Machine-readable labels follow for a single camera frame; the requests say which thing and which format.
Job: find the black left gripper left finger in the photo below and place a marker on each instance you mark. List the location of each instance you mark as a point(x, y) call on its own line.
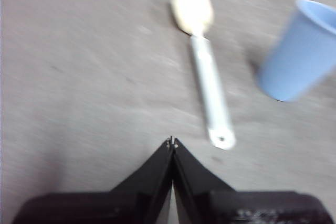
point(136, 200)

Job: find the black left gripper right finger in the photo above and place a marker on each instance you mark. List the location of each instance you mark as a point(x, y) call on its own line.
point(210, 203)

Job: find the blue ribbed plastic cup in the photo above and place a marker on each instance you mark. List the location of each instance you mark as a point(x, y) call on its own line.
point(296, 58)

